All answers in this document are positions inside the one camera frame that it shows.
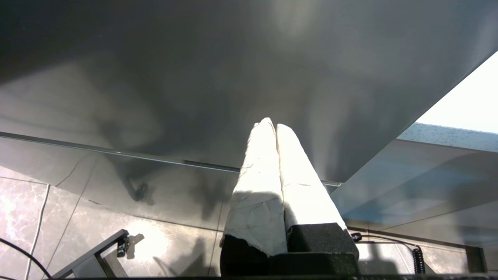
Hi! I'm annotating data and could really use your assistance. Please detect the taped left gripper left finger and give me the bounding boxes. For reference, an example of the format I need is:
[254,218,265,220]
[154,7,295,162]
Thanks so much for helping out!
[220,117,288,277]

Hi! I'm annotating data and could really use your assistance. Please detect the grey tall cabinet door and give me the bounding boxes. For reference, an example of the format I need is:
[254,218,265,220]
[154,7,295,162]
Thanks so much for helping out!
[0,0,498,234]

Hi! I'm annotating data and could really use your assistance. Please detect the thin white floor cable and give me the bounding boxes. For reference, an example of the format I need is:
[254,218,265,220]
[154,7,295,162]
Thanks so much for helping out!
[23,185,50,280]

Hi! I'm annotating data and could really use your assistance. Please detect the black floor cable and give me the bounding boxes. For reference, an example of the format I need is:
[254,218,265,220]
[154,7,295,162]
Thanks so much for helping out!
[0,238,53,280]

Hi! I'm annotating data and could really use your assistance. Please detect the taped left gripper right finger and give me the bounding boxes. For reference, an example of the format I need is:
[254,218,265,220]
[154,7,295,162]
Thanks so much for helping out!
[275,124,360,256]

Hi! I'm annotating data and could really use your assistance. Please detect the grey base cabinet front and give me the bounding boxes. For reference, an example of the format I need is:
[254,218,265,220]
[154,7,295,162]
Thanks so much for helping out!
[331,138,498,249]

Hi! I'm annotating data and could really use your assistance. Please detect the coiled black cable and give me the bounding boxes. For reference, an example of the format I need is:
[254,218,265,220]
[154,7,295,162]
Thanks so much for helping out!
[412,245,425,275]

